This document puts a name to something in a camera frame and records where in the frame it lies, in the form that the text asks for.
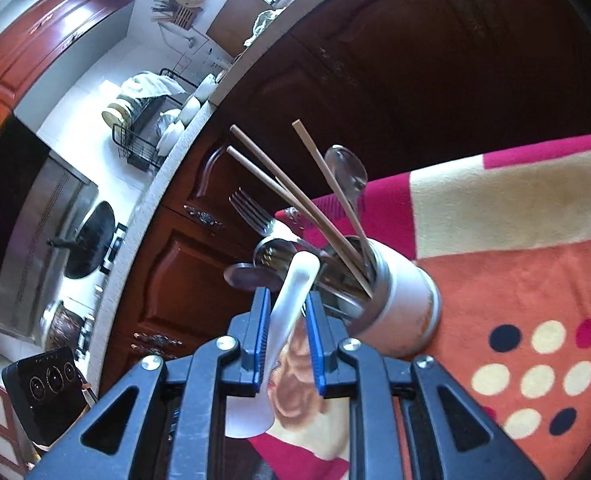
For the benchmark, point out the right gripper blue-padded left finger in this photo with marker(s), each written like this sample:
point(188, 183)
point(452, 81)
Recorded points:
point(245, 373)

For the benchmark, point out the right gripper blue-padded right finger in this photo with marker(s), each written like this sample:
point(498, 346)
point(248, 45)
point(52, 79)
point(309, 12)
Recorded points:
point(324, 333)

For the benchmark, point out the small steel spoon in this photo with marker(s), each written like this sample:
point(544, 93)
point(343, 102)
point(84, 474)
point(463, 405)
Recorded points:
point(246, 276)

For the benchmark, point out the steel utensil holder cup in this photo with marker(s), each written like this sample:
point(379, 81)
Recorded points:
point(399, 318)

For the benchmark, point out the white plastic spoon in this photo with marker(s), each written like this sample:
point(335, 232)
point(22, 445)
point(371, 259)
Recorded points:
point(249, 417)

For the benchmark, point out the silver metal fork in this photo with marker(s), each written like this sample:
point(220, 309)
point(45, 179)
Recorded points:
point(263, 223)

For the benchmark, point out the long-handled steel spoon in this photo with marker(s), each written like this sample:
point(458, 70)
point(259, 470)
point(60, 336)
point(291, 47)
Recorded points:
point(349, 172)

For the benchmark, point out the black wok on stove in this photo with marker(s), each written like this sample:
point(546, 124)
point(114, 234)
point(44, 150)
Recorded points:
point(86, 249)

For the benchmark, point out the black induction cooker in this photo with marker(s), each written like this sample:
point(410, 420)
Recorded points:
point(48, 394)

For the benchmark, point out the red orange patterned blanket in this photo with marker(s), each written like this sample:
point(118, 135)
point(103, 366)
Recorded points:
point(507, 238)

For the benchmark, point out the black dish drying rack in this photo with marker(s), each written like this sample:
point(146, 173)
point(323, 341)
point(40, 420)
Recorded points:
point(139, 127)

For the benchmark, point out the white bowl on counter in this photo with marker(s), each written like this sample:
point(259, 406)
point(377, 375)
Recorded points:
point(206, 88)

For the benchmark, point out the white cloth on rack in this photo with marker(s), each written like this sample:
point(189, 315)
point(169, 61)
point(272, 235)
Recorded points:
point(147, 85)

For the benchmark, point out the wooden cutting board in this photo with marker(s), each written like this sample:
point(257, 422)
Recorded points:
point(234, 24)

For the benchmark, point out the wall chopstick holder basket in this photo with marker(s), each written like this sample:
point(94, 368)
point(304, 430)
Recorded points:
point(174, 12)

